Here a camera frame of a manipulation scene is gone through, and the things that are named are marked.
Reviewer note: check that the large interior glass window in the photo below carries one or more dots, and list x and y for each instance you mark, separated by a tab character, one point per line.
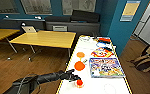
78	7

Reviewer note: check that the light wooden chair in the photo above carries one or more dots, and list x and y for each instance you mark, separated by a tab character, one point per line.
30	29

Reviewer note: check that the yellow pillar poster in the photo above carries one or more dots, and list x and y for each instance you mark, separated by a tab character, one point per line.
130	11

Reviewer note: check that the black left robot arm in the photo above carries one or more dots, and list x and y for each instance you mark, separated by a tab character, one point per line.
34	81

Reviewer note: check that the red and black object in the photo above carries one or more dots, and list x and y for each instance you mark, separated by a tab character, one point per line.
104	40

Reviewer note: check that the brown backpack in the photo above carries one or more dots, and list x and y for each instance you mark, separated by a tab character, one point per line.
145	63

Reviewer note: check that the small white object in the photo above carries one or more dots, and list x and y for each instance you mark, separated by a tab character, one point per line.
85	38

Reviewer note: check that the pale orange bowl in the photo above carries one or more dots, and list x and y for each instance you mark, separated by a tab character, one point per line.
80	54

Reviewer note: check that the long wooden table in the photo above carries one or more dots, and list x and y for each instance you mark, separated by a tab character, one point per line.
4	33
44	38

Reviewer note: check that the yellow air hockey table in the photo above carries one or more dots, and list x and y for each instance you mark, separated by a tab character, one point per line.
94	85

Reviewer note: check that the colourful picture book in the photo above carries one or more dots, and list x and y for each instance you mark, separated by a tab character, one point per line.
106	67

